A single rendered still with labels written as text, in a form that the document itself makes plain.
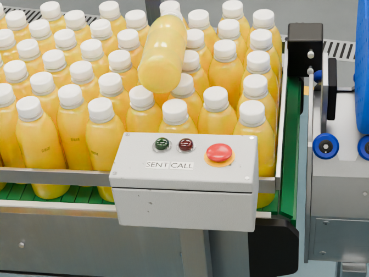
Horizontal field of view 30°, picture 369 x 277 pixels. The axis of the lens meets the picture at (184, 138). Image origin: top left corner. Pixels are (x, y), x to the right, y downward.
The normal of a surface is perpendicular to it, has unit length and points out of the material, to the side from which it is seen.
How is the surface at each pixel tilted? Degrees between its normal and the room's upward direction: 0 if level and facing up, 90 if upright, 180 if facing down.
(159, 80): 87
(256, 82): 0
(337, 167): 52
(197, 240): 90
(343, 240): 109
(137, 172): 0
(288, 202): 30
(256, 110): 0
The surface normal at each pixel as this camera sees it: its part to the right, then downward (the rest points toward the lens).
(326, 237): -0.11, 0.87
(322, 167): -0.18, 0.04
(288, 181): 0.41, -0.65
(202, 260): -0.15, 0.65
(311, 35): -0.09, -0.76
